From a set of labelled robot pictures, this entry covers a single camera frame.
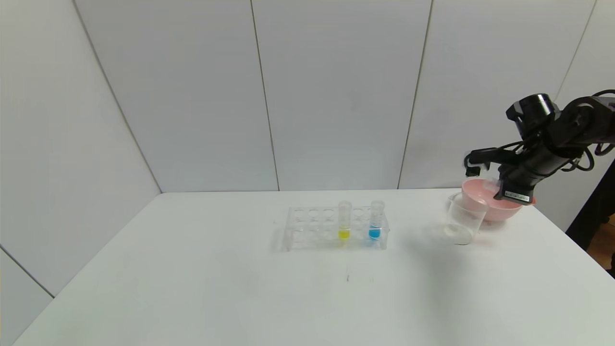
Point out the test tube with yellow pigment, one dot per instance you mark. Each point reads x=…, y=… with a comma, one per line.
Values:
x=344, y=234

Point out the test tube with red pigment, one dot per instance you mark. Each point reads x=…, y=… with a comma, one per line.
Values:
x=491, y=185

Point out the clear glass beaker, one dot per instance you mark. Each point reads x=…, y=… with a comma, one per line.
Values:
x=463, y=218

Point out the pink bowl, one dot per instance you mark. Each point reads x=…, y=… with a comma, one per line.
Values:
x=504, y=211

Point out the test tube with blue pigment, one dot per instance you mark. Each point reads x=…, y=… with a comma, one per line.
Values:
x=374, y=233

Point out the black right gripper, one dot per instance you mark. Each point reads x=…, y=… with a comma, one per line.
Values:
x=515, y=193

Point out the clear plastic test tube rack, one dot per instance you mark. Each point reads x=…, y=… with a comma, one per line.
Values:
x=314, y=235

